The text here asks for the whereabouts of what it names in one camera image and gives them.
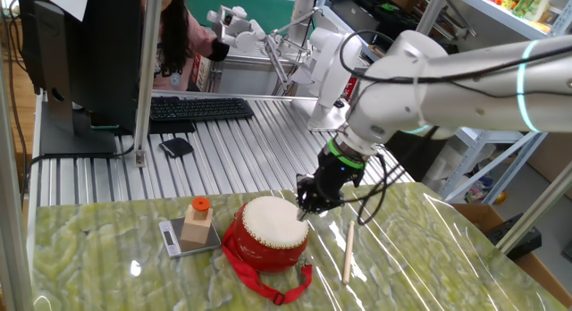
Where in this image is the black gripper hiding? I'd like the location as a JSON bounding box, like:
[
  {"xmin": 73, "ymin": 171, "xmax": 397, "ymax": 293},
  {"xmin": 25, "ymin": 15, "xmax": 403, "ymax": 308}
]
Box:
[{"xmin": 295, "ymin": 148, "xmax": 366, "ymax": 223}]

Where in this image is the pale wooden drumstick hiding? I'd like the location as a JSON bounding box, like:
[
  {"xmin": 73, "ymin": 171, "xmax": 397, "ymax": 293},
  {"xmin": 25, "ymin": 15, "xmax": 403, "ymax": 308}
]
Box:
[{"xmin": 341, "ymin": 220, "xmax": 357, "ymax": 285}]

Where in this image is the red drum white head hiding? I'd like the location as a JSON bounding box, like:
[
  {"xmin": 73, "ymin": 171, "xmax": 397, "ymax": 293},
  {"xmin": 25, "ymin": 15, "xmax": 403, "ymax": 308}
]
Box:
[{"xmin": 231, "ymin": 195, "xmax": 311, "ymax": 274}]

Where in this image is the white haptic control device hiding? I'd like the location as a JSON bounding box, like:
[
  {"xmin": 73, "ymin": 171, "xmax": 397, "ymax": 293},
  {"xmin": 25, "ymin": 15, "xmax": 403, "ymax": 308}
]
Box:
[{"xmin": 206, "ymin": 4, "xmax": 366, "ymax": 133}]

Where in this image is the wooden peg block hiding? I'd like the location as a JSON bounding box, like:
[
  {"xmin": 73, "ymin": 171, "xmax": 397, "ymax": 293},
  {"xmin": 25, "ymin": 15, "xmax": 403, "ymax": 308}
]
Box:
[{"xmin": 180, "ymin": 204, "xmax": 215, "ymax": 246}]

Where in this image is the black keyboard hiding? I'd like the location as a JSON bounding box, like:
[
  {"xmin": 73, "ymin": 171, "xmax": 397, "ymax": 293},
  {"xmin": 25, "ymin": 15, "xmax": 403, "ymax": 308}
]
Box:
[{"xmin": 149, "ymin": 95, "xmax": 256, "ymax": 123}]

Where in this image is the silver digital pocket scale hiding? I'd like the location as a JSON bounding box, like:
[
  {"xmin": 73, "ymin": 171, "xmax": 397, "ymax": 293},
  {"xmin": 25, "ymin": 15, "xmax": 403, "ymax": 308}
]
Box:
[{"xmin": 158, "ymin": 216, "xmax": 223, "ymax": 259}]

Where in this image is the open cardboard box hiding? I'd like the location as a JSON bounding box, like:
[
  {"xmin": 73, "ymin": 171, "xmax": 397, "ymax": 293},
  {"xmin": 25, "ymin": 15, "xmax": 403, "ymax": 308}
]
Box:
[{"xmin": 450, "ymin": 202, "xmax": 572, "ymax": 307}]

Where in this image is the dark grey laptop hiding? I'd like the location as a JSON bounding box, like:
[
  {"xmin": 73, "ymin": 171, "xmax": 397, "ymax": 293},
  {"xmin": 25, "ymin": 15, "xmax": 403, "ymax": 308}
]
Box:
[{"xmin": 330, "ymin": 0, "xmax": 381, "ymax": 35}]

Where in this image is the green marble pattern mat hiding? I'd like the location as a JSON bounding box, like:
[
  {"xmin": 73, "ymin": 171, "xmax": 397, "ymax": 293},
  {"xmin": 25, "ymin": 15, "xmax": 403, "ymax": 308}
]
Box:
[{"xmin": 30, "ymin": 181, "xmax": 567, "ymax": 311}]

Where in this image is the teal partition board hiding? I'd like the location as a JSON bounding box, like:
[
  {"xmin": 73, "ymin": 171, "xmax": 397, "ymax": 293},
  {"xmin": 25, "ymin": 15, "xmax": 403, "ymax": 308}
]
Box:
[{"xmin": 185, "ymin": 0, "xmax": 296, "ymax": 36}]

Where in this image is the person in pink shirt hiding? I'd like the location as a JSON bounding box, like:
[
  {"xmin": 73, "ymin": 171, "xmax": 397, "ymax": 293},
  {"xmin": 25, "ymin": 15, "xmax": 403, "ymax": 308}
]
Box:
[{"xmin": 151, "ymin": 0, "xmax": 231, "ymax": 92}]

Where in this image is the black device in box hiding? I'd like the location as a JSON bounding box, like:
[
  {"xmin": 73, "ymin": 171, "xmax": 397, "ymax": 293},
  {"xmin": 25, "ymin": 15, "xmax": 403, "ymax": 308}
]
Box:
[{"xmin": 484, "ymin": 212, "xmax": 543, "ymax": 262}]

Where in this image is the black computer monitor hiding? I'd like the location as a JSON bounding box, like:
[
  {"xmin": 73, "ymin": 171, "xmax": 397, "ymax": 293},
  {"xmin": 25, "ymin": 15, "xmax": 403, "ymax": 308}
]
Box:
[{"xmin": 17, "ymin": 0, "xmax": 148, "ymax": 158}]

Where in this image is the white metal shelf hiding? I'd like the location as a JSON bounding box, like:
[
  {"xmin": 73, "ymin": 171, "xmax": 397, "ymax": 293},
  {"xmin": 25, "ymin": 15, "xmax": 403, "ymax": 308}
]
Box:
[{"xmin": 415, "ymin": 0, "xmax": 572, "ymax": 205}]

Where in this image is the white paper sheet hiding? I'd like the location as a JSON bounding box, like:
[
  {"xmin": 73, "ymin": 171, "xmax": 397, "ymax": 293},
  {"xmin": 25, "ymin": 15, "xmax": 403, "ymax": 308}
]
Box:
[{"xmin": 33, "ymin": 0, "xmax": 93, "ymax": 22}]

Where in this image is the green wrist flange ring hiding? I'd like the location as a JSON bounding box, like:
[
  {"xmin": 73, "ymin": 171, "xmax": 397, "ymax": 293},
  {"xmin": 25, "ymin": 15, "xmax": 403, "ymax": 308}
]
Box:
[{"xmin": 327, "ymin": 138, "xmax": 366, "ymax": 171}]

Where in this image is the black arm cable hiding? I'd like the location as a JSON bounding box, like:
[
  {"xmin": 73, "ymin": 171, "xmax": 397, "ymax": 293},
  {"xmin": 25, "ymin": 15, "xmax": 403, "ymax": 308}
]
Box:
[{"xmin": 338, "ymin": 29, "xmax": 572, "ymax": 226}]

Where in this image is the red drum strap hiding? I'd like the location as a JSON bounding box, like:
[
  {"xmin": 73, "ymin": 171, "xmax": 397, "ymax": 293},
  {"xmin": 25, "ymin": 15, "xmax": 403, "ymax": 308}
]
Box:
[{"xmin": 222, "ymin": 219, "xmax": 314, "ymax": 307}]

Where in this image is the orange ring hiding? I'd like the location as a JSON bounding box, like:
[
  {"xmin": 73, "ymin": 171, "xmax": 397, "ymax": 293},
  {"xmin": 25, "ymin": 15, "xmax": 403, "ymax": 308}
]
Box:
[{"xmin": 191, "ymin": 196, "xmax": 212, "ymax": 213}]

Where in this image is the aluminium frame post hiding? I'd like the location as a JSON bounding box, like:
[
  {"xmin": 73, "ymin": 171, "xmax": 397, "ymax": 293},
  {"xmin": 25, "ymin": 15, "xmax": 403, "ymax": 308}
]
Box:
[
  {"xmin": 415, "ymin": 0, "xmax": 452, "ymax": 35},
  {"xmin": 132, "ymin": 0, "xmax": 164, "ymax": 168},
  {"xmin": 495, "ymin": 161, "xmax": 572, "ymax": 255},
  {"xmin": 0, "ymin": 46, "xmax": 35, "ymax": 311}
]

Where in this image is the black monitor cable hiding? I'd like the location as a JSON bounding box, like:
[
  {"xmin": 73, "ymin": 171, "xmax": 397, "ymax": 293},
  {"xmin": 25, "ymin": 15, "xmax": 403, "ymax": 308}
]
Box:
[{"xmin": 20, "ymin": 143, "xmax": 135, "ymax": 209}]

